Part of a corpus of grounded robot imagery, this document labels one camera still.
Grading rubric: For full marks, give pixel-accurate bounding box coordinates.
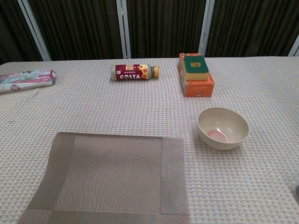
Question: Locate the white screen frame post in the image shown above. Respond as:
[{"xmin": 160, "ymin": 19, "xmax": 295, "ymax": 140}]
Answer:
[
  {"xmin": 198, "ymin": 0, "xmax": 215, "ymax": 56},
  {"xmin": 17, "ymin": 0, "xmax": 52, "ymax": 62},
  {"xmin": 116, "ymin": 0, "xmax": 131, "ymax": 59},
  {"xmin": 288, "ymin": 35, "xmax": 299, "ymax": 57}
]

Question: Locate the dark pleated screen panel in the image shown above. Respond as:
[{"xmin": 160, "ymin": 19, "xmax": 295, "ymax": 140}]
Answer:
[
  {"xmin": 0, "ymin": 0, "xmax": 44, "ymax": 65},
  {"xmin": 206, "ymin": 0, "xmax": 299, "ymax": 58},
  {"xmin": 126, "ymin": 0, "xmax": 207, "ymax": 59},
  {"xmin": 28, "ymin": 0, "xmax": 123, "ymax": 62}
]

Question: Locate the beige woven tablecloth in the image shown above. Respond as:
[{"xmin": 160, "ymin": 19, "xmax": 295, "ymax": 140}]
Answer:
[{"xmin": 0, "ymin": 56, "xmax": 299, "ymax": 224}]

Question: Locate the pink floral cardboard box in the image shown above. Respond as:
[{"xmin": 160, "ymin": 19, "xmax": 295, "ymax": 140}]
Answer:
[{"xmin": 0, "ymin": 69, "xmax": 57, "ymax": 94}]

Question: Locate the beige bowl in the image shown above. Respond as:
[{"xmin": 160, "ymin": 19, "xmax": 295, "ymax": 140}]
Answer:
[{"xmin": 197, "ymin": 107, "xmax": 250, "ymax": 150}]

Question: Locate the orange carton box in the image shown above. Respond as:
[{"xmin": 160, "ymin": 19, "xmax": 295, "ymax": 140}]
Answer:
[{"xmin": 178, "ymin": 52, "xmax": 215, "ymax": 98}]

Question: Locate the green yellow sponge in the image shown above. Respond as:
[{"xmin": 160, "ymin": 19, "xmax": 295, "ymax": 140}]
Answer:
[{"xmin": 183, "ymin": 56, "xmax": 210, "ymax": 82}]

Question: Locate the Costa coffee bottle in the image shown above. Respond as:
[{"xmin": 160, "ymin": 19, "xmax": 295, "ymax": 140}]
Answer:
[{"xmin": 110, "ymin": 63, "xmax": 161, "ymax": 82}]

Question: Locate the brown woven placemat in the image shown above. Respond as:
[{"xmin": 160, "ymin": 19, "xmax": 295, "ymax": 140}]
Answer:
[{"xmin": 17, "ymin": 132, "xmax": 191, "ymax": 224}]

